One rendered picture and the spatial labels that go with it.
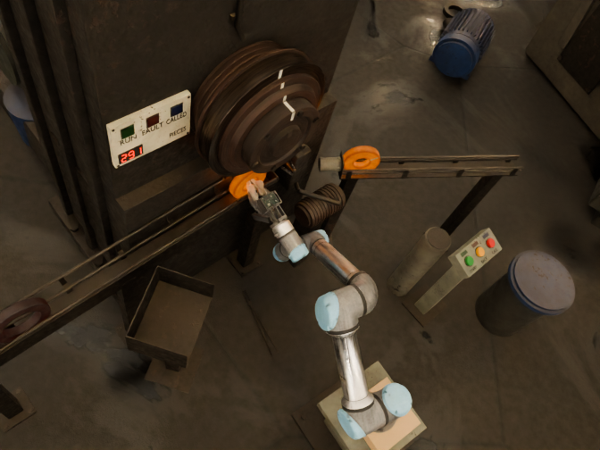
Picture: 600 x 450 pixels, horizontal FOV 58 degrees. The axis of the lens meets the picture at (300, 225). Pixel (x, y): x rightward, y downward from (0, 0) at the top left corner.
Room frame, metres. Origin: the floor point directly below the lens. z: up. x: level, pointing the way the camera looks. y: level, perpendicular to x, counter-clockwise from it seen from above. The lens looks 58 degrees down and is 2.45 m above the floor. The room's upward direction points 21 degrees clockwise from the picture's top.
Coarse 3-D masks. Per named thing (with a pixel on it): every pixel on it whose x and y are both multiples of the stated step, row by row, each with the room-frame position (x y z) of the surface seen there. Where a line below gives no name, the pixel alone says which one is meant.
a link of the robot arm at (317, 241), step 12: (312, 240) 1.10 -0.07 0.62; (324, 240) 1.12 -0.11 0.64; (312, 252) 1.06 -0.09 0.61; (324, 252) 1.05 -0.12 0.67; (336, 252) 1.06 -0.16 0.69; (324, 264) 1.01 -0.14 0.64; (336, 264) 0.99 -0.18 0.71; (348, 264) 1.00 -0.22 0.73; (336, 276) 0.96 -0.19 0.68; (348, 276) 0.94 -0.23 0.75; (360, 276) 0.94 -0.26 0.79; (360, 288) 0.87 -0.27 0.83; (372, 288) 0.89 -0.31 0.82; (372, 300) 0.85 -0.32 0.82
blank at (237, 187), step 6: (246, 174) 1.15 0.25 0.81; (252, 174) 1.17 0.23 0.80; (258, 174) 1.19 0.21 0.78; (264, 174) 1.22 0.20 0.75; (234, 180) 1.12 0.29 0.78; (240, 180) 1.13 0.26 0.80; (246, 180) 1.15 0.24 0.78; (234, 186) 1.11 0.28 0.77; (240, 186) 1.12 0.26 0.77; (234, 192) 1.10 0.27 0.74; (240, 192) 1.13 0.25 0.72; (246, 192) 1.16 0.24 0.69
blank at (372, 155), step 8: (352, 152) 1.48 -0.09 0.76; (360, 152) 1.48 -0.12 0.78; (368, 152) 1.49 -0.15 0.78; (376, 152) 1.52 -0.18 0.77; (344, 160) 1.46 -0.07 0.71; (352, 160) 1.47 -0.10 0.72; (368, 160) 1.52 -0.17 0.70; (376, 160) 1.51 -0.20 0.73; (344, 168) 1.47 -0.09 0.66; (352, 168) 1.48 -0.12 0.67; (360, 168) 1.49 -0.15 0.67; (368, 168) 1.51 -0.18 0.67
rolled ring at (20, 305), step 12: (24, 300) 0.45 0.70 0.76; (36, 300) 0.47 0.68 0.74; (0, 312) 0.39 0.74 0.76; (12, 312) 0.40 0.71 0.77; (24, 312) 0.42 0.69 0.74; (36, 312) 0.45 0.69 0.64; (48, 312) 0.47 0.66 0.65; (0, 324) 0.36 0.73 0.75; (24, 324) 0.41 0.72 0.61; (36, 324) 0.43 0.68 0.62; (0, 336) 0.34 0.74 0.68; (12, 336) 0.36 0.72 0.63
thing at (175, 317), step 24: (168, 288) 0.71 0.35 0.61; (192, 288) 0.73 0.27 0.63; (144, 312) 0.59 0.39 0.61; (168, 312) 0.63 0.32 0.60; (192, 312) 0.66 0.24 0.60; (144, 336) 0.53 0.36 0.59; (168, 336) 0.55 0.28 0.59; (192, 336) 0.58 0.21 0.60; (168, 360) 0.47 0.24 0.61; (192, 360) 0.67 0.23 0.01; (168, 384) 0.54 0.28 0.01
